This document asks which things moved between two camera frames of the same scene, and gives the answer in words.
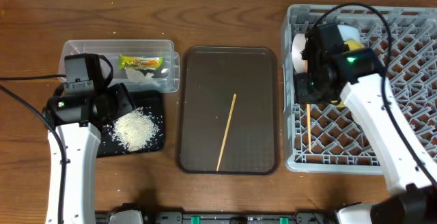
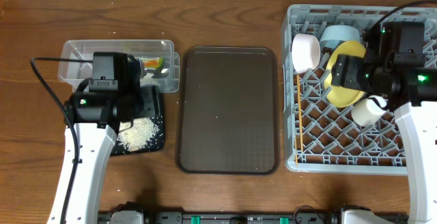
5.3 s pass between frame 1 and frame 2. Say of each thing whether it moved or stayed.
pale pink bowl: stayed
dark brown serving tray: stayed
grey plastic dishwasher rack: stayed
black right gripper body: moved
